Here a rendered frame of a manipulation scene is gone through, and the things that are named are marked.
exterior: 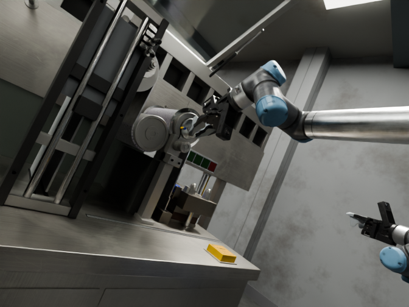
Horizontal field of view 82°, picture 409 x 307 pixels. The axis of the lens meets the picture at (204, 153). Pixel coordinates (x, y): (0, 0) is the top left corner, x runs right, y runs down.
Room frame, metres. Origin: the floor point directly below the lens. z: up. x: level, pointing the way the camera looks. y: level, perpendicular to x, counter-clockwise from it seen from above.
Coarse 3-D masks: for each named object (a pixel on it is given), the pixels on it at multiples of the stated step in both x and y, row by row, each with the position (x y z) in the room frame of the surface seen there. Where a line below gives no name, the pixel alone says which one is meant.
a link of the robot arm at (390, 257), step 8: (384, 248) 0.81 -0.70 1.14; (392, 248) 0.79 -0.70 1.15; (400, 248) 0.79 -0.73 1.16; (408, 248) 0.77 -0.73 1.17; (384, 256) 0.80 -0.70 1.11; (392, 256) 0.78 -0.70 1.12; (400, 256) 0.76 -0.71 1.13; (408, 256) 0.76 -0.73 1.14; (384, 264) 0.80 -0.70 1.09; (392, 264) 0.78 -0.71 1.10; (400, 264) 0.76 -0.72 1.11; (408, 264) 0.76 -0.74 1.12; (400, 272) 0.78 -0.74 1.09; (408, 272) 0.78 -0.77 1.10
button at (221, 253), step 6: (210, 246) 0.78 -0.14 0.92; (216, 246) 0.79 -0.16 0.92; (222, 246) 0.82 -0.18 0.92; (210, 252) 0.77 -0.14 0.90; (216, 252) 0.75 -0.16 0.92; (222, 252) 0.75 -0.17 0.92; (228, 252) 0.78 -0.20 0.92; (222, 258) 0.73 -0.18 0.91; (228, 258) 0.75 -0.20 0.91; (234, 258) 0.77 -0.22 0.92
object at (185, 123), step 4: (184, 120) 0.83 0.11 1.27; (188, 120) 0.83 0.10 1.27; (184, 124) 0.83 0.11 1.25; (188, 124) 0.84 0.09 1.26; (180, 128) 0.83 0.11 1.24; (188, 128) 0.84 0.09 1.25; (184, 132) 0.84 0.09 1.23; (188, 132) 0.85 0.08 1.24; (184, 136) 0.84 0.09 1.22; (188, 136) 0.85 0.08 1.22
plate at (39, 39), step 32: (0, 0) 0.72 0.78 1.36; (0, 32) 0.74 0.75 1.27; (32, 32) 0.79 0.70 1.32; (64, 32) 0.83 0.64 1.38; (0, 64) 0.77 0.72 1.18; (32, 64) 0.81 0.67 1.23; (64, 96) 0.89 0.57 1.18; (160, 96) 1.11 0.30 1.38; (224, 160) 1.46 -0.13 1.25; (256, 160) 1.65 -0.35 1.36
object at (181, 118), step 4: (180, 116) 0.82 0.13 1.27; (184, 116) 0.83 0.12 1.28; (188, 116) 0.84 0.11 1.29; (192, 116) 0.85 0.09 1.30; (176, 120) 0.82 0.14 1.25; (180, 120) 0.82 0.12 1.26; (176, 124) 0.82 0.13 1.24; (180, 124) 0.83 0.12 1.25; (176, 128) 0.82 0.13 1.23; (176, 132) 0.83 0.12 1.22; (168, 136) 0.90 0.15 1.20; (180, 136) 0.84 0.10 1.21; (188, 140) 0.86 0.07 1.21; (192, 140) 0.88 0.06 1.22; (196, 140) 0.89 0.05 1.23
